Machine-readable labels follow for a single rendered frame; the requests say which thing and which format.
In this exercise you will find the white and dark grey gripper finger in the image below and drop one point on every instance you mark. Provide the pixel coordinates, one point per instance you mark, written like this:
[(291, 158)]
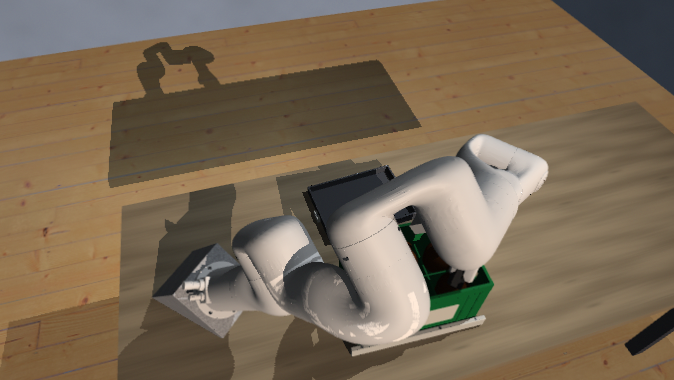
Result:
[(454, 279)]

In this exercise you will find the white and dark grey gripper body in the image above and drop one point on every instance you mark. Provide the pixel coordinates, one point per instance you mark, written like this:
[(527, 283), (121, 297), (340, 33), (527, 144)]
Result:
[(468, 275)]

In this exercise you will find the green bottle crate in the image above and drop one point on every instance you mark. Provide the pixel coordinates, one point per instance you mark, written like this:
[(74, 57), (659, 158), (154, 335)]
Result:
[(452, 306)]

